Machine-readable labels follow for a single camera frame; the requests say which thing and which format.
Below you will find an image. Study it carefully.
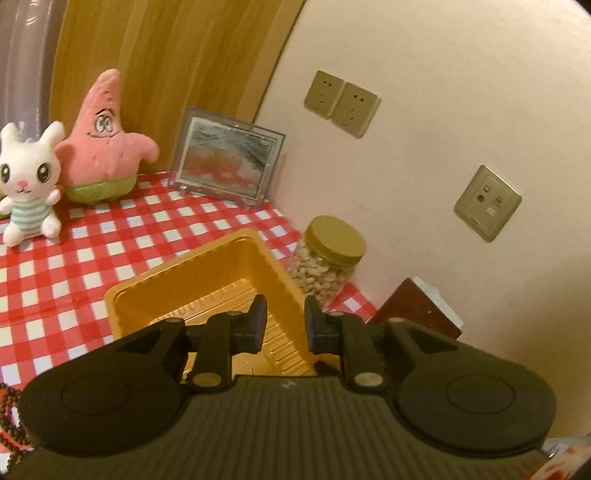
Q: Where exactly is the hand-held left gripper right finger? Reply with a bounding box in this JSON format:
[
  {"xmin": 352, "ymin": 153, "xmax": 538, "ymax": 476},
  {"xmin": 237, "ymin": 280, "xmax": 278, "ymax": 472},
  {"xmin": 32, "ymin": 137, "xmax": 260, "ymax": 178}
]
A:
[{"xmin": 303, "ymin": 294, "xmax": 463, "ymax": 394}]

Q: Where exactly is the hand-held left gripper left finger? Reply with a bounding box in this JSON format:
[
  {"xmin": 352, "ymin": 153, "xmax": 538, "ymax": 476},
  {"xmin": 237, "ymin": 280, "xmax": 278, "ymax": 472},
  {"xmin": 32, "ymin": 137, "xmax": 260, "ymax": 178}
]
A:
[{"xmin": 115, "ymin": 294, "xmax": 269, "ymax": 394}]

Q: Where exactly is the gold plastic tray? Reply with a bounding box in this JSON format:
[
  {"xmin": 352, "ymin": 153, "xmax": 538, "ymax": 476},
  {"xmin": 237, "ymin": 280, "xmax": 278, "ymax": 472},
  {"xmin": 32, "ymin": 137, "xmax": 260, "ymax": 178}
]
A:
[{"xmin": 104, "ymin": 227, "xmax": 324, "ymax": 384}]

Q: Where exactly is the dark wooden bead bracelet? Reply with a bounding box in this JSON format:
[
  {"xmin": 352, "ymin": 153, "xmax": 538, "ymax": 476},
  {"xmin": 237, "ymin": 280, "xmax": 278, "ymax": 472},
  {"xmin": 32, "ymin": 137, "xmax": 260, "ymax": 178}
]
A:
[{"xmin": 0, "ymin": 382, "xmax": 34, "ymax": 468}]

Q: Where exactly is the nut jar with gold lid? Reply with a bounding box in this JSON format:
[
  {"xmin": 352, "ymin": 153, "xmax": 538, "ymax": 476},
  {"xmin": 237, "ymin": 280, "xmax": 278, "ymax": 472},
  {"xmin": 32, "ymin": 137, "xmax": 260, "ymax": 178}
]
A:
[{"xmin": 285, "ymin": 215, "xmax": 367, "ymax": 312}]

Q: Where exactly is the dark brown box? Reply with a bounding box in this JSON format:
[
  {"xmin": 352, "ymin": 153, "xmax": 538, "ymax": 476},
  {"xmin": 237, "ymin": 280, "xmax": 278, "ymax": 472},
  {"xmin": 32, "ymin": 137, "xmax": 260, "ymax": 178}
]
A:
[{"xmin": 369, "ymin": 277, "xmax": 463, "ymax": 342}]

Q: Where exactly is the red white checked tablecloth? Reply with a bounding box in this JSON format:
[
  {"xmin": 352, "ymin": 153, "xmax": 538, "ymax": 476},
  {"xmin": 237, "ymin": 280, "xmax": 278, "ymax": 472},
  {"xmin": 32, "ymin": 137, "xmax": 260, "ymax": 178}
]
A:
[{"xmin": 0, "ymin": 170, "xmax": 386, "ymax": 455}]

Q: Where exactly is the pink starfish plush toy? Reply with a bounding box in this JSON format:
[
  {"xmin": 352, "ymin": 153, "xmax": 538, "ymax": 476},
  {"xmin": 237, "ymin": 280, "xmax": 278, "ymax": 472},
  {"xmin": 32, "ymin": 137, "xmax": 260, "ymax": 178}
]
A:
[{"xmin": 54, "ymin": 68, "xmax": 160, "ymax": 205}]

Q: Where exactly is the white bunny plush toy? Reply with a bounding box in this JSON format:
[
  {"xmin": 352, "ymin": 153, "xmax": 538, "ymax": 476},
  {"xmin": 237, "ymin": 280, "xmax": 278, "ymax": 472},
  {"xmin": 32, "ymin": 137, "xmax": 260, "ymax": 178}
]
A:
[{"xmin": 0, "ymin": 120, "xmax": 66, "ymax": 247}]

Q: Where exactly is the wooden door panel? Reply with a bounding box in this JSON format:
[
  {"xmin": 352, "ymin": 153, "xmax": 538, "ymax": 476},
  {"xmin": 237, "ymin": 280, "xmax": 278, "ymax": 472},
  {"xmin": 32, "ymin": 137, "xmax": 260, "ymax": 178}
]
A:
[{"xmin": 46, "ymin": 0, "xmax": 308, "ymax": 177}]

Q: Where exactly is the sheer grey curtain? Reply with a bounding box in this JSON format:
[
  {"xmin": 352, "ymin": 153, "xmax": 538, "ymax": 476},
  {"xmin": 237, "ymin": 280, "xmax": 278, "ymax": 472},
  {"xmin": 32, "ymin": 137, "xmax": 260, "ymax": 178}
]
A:
[{"xmin": 0, "ymin": 0, "xmax": 70, "ymax": 141}]

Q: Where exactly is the clear acrylic picture frame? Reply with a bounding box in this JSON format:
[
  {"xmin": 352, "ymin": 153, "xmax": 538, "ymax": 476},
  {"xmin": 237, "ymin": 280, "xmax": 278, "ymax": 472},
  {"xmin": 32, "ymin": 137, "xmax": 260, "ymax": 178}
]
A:
[{"xmin": 168, "ymin": 107, "xmax": 287, "ymax": 212}]

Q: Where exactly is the beige wall data socket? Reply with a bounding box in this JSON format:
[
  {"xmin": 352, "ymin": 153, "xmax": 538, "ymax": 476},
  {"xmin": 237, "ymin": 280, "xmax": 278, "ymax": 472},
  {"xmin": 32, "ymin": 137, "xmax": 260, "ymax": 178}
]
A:
[{"xmin": 453, "ymin": 164, "xmax": 523, "ymax": 243}]

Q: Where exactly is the beige wall power socket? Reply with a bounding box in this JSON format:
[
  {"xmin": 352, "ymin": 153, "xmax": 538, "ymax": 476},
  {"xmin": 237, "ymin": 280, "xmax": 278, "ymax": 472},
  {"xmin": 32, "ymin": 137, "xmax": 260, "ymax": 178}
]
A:
[
  {"xmin": 331, "ymin": 82, "xmax": 382, "ymax": 140},
  {"xmin": 303, "ymin": 69, "xmax": 345, "ymax": 119}
]

